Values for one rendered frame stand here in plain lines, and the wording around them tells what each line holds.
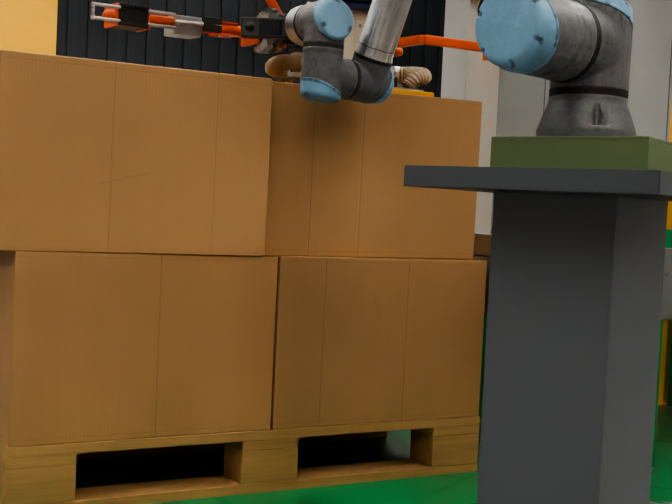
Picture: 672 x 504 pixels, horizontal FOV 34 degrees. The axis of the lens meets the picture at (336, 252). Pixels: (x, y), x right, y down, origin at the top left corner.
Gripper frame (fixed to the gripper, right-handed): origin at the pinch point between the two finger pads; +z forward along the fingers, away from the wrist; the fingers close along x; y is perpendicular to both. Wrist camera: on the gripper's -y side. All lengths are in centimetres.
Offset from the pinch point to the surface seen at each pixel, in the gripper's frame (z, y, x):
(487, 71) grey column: 94, 142, 13
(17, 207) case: -21, -61, -44
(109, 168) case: -21, -42, -35
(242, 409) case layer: -21, -9, -88
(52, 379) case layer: -21, -52, -79
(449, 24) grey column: 106, 132, 30
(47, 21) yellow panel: 729, 143, 103
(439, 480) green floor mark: -26, 44, -107
